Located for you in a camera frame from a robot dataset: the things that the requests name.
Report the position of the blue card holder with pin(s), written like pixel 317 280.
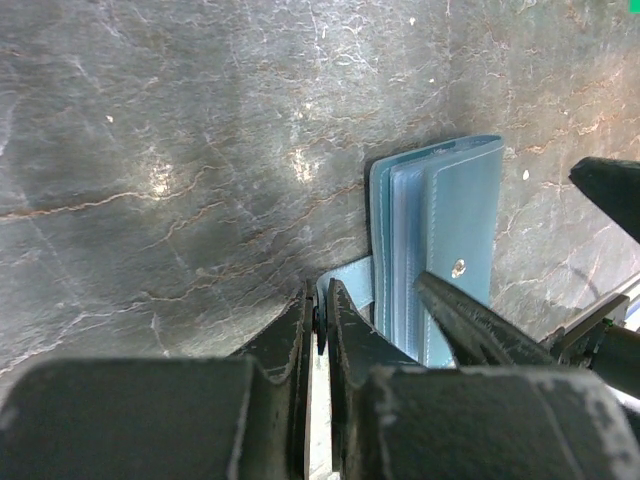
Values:
pixel 430 209

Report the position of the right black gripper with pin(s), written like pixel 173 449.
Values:
pixel 603 338

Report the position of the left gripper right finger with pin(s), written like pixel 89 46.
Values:
pixel 393 418

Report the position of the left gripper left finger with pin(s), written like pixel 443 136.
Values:
pixel 244 416

